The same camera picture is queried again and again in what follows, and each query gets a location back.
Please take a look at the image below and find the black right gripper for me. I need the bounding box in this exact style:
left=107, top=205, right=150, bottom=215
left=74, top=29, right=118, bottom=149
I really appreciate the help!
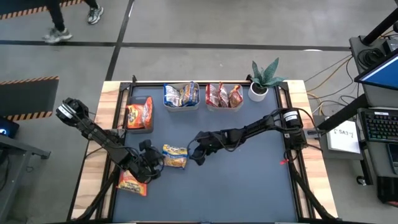
left=188, top=129, right=227, bottom=166

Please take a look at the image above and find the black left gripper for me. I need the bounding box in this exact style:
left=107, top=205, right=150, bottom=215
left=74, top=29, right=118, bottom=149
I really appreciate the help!
left=132, top=139, right=165, bottom=184

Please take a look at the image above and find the red Maruchan noodle pack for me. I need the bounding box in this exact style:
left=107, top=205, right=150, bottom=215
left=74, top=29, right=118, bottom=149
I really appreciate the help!
left=205, top=83, right=220, bottom=108
left=217, top=82, right=231, bottom=108

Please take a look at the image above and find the blue-gray table mat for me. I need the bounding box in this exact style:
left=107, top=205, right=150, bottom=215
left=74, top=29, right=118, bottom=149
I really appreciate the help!
left=111, top=85, right=299, bottom=223

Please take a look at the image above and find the light gray plastic bin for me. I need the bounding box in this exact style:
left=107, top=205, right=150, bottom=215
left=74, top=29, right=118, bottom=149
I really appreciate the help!
left=162, top=82, right=201, bottom=113

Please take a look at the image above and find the clear plastic bin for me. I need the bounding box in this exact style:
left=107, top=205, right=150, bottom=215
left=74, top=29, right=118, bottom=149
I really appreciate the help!
left=205, top=83, right=244, bottom=113

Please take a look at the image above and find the dark gray plastic bin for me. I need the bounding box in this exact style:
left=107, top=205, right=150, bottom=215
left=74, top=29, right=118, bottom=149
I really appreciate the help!
left=124, top=95, right=156, bottom=134

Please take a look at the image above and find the snake plant in white pot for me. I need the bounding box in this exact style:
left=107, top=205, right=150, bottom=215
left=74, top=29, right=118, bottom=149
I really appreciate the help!
left=247, top=57, right=287, bottom=103

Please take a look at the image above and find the dark gray desk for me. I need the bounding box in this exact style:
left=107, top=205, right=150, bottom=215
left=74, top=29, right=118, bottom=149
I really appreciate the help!
left=0, top=133, right=52, bottom=224

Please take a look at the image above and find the black hazard-striped floor mat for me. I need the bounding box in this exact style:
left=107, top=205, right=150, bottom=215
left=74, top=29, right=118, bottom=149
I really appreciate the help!
left=0, top=0, right=94, bottom=20
left=0, top=76, right=60, bottom=122

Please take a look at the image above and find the white labelled box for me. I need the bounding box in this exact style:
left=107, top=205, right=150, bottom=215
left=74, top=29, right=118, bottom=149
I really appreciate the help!
left=325, top=119, right=361, bottom=154

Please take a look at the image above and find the black device with blue light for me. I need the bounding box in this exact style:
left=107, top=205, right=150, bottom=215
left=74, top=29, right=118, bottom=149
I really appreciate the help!
left=0, top=116, right=20, bottom=139

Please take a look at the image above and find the person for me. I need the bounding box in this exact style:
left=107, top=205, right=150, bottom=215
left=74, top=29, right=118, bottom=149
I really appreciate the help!
left=42, top=0, right=105, bottom=44

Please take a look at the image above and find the black backlit keyboard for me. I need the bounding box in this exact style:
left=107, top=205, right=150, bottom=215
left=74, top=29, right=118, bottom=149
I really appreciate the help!
left=360, top=107, right=398, bottom=143

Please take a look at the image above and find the gray equipment cart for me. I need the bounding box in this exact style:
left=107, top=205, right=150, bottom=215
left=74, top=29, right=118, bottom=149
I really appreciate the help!
left=348, top=34, right=398, bottom=187

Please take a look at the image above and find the black box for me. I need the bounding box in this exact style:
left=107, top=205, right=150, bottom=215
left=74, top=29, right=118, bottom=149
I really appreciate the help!
left=377, top=175, right=398, bottom=208

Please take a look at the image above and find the dark tablet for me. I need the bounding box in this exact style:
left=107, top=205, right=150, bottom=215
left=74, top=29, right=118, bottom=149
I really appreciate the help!
left=386, top=142, right=398, bottom=175

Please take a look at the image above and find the monitor with blue screen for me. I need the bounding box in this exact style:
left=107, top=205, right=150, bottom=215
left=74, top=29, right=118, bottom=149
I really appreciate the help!
left=354, top=49, right=398, bottom=91

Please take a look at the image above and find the black metal table frame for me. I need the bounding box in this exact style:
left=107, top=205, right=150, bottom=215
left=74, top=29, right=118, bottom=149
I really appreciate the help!
left=67, top=74, right=340, bottom=224

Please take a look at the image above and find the yellow floor cable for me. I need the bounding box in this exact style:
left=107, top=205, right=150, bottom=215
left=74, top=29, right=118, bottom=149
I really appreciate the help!
left=304, top=55, right=358, bottom=118

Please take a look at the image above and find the coiled black cable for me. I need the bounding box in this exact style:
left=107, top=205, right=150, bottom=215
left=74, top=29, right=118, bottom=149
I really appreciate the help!
left=357, top=48, right=386, bottom=68

